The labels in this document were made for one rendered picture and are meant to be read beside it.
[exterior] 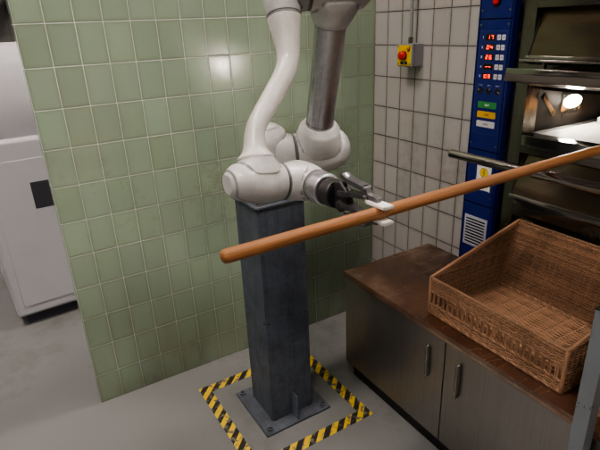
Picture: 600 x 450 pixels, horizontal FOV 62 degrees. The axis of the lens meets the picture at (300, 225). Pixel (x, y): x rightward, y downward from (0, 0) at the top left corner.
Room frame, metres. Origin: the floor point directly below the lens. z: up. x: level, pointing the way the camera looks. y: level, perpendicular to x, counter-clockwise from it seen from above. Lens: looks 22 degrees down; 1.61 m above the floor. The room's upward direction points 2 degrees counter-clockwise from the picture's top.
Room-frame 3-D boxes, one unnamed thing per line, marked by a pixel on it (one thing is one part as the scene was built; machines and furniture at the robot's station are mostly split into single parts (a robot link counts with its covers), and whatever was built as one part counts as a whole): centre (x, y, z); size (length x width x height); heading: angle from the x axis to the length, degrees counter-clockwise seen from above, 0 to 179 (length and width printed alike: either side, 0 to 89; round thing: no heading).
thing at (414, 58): (2.41, -0.54, 1.46); 0.10 x 0.07 x 0.10; 30
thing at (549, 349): (1.50, -0.80, 0.72); 0.56 x 0.49 x 0.28; 29
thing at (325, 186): (1.22, -0.10, 1.20); 0.09 x 0.07 x 0.08; 31
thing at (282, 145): (1.84, 0.11, 1.17); 0.18 x 0.16 x 0.22; 102
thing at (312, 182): (1.28, -0.07, 1.20); 0.09 x 0.06 x 0.09; 121
